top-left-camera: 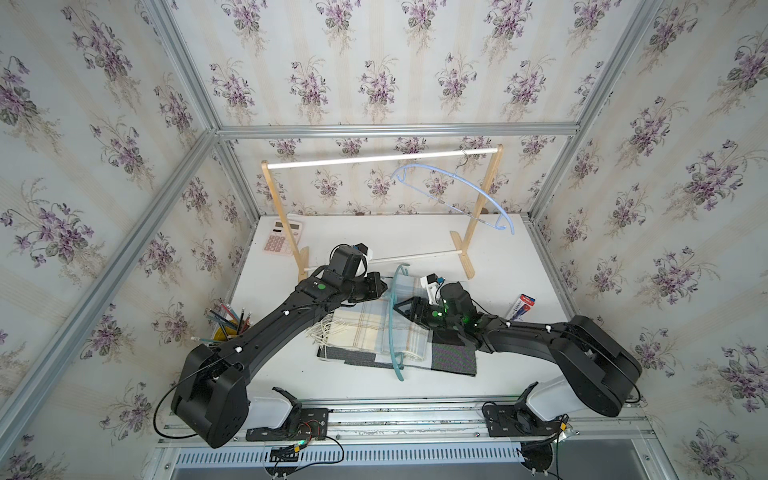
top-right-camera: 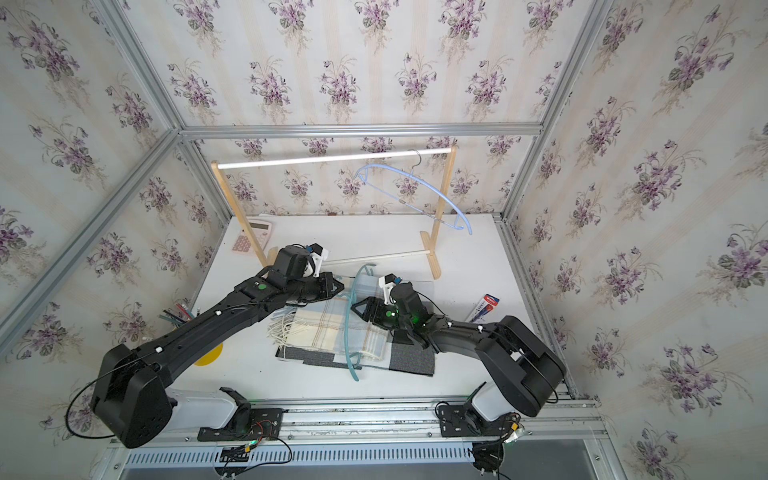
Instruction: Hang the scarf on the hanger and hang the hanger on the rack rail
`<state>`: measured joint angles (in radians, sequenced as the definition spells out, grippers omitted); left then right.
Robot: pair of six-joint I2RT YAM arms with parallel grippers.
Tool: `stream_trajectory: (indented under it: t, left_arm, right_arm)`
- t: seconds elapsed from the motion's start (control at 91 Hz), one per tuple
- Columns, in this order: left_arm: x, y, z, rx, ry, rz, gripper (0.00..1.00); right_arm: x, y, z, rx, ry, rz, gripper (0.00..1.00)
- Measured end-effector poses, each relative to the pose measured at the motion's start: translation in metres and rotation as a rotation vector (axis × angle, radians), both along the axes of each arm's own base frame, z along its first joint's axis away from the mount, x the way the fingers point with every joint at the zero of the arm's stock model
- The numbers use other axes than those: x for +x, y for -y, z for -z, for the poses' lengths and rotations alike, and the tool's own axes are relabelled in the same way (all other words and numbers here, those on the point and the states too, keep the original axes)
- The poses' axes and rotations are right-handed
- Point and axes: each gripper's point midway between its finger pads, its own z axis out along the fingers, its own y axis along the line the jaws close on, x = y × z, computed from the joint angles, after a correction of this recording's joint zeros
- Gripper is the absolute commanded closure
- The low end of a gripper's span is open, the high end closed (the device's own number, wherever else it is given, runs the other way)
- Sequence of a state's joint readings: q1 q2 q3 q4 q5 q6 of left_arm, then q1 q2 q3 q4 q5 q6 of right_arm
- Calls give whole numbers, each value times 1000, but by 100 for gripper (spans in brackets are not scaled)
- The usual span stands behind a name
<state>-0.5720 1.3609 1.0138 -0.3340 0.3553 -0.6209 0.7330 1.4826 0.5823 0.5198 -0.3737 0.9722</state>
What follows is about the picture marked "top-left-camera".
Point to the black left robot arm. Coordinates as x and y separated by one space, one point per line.
211 397

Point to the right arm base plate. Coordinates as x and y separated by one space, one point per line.
508 420

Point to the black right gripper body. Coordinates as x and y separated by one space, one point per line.
438 319

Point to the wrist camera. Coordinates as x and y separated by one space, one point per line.
366 251
431 284

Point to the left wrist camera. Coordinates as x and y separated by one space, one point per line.
366 251

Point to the yellow pencil cup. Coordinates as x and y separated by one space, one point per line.
227 322

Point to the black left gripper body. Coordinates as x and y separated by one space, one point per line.
364 290

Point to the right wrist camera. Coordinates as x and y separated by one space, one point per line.
431 284

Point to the pink calculator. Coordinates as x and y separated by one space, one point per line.
277 242

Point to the light blue plastic hanger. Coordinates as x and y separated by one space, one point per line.
456 194

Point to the wooden clothes rack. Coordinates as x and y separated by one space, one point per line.
362 186

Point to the black white checkered scarf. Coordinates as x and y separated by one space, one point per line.
445 357

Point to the teal plastic hanger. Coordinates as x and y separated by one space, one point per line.
395 358

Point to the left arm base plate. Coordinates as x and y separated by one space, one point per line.
306 424

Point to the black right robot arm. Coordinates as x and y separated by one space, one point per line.
596 372

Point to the plaid blue cream scarf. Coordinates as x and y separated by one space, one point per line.
363 327

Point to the aluminium front rail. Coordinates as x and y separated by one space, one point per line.
459 419

